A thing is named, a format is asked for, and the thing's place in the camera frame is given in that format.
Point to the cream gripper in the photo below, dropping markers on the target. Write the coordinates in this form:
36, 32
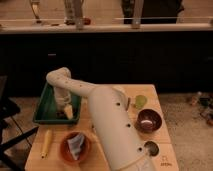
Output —
68, 111

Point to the dark red grape bunch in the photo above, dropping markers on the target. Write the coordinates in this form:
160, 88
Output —
61, 115

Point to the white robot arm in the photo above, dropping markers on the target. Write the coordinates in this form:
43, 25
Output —
121, 144

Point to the green plastic tray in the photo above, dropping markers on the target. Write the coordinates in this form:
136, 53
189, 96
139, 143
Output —
46, 110

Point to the grey crumpled cloth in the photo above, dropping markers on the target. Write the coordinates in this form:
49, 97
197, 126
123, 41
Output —
75, 145

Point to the orange bowl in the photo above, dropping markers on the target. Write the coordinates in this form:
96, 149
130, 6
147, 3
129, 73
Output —
64, 151

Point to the yellow corn cob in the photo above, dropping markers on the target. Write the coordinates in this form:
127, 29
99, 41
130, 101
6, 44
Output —
46, 144

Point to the black chair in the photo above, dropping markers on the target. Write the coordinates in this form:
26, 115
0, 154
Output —
8, 108

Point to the green cup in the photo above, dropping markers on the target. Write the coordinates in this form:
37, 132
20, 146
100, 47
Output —
140, 101

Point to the dark purple bowl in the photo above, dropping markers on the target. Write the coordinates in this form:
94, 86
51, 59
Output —
148, 121

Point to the dark round lid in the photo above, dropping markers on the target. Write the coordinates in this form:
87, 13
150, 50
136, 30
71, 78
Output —
152, 148

